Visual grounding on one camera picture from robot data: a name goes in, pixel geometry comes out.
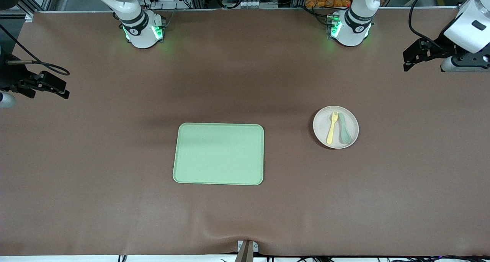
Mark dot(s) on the beige round speckled plate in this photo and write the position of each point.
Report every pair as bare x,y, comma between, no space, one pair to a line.
321,133

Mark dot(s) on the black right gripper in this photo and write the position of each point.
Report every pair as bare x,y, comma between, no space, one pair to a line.
8,75

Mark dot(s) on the metal table edge clamp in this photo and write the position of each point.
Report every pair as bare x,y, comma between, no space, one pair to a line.
247,250

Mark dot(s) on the brown table cover mat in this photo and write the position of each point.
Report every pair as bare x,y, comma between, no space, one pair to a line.
115,158

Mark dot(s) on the mint green rectangular tray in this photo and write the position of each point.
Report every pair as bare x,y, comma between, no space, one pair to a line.
218,154

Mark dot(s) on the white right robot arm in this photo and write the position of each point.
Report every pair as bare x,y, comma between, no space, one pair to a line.
139,30

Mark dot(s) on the pale green plastic spoon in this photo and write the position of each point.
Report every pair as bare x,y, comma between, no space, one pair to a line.
345,133

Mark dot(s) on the yellow plastic fork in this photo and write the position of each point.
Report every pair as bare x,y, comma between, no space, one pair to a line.
331,130

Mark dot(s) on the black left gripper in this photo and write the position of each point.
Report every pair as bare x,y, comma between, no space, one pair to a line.
441,48

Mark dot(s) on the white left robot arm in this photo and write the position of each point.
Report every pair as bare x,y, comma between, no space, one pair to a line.
356,28

